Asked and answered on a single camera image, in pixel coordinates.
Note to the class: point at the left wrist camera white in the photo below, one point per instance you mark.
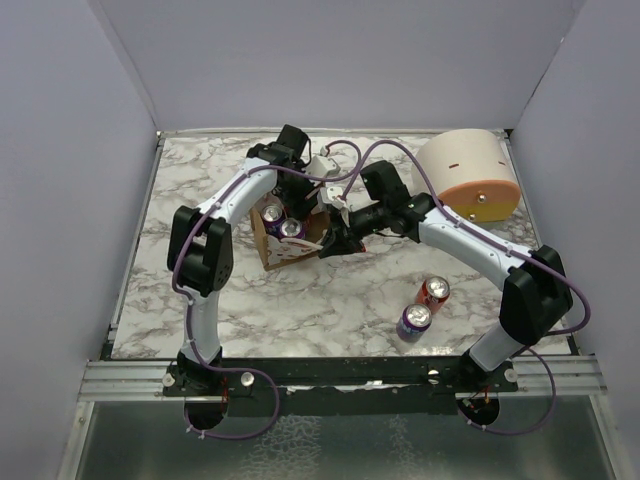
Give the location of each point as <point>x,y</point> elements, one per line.
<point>322,167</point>

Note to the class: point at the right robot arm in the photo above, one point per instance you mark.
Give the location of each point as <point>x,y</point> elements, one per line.
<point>534,294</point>

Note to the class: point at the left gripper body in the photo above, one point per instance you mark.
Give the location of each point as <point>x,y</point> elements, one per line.
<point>295,195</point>

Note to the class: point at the canvas bag with rope handles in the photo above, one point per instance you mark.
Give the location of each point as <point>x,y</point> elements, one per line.
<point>274,249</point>

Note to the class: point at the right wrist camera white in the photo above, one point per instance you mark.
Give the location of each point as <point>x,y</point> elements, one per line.
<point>333,196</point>

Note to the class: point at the red cola can right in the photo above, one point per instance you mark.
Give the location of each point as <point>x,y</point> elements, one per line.
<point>433,293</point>

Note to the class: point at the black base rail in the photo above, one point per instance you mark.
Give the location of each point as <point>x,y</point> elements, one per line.
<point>328,386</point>

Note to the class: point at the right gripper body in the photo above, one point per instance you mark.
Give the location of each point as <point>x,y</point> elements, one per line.
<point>343,233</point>

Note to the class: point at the cream and orange bread box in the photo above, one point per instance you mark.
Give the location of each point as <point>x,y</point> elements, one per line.
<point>470,173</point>

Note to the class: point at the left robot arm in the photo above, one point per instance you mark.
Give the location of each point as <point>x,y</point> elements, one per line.
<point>200,254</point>

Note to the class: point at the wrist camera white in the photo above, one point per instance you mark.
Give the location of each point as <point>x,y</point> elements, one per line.
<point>333,196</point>
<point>322,167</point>

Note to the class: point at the purple can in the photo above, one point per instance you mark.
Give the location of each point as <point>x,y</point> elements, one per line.
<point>292,228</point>
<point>272,217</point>
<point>413,322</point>

